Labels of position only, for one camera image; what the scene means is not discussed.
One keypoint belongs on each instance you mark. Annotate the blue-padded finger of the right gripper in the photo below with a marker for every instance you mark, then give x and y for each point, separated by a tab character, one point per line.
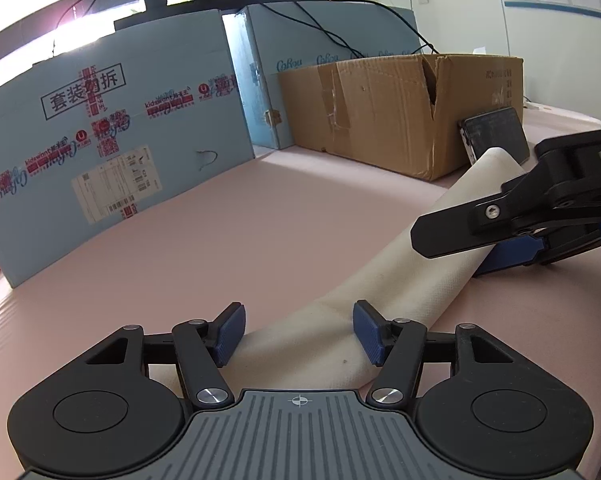
520	251

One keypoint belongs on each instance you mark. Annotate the white fabric shopping bag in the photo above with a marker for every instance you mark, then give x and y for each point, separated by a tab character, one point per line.
314	347

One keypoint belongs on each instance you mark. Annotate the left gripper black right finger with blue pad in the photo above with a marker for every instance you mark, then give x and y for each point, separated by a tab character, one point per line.
400	347

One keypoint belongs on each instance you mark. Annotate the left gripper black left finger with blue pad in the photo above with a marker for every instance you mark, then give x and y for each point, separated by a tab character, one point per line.
116	369

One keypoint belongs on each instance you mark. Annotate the brown cardboard box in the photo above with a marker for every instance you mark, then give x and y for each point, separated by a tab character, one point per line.
400	112

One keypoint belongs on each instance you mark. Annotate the large light blue box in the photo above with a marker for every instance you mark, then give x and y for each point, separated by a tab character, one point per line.
95	135

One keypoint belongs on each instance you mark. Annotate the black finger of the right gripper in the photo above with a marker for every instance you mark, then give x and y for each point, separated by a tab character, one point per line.
460	228

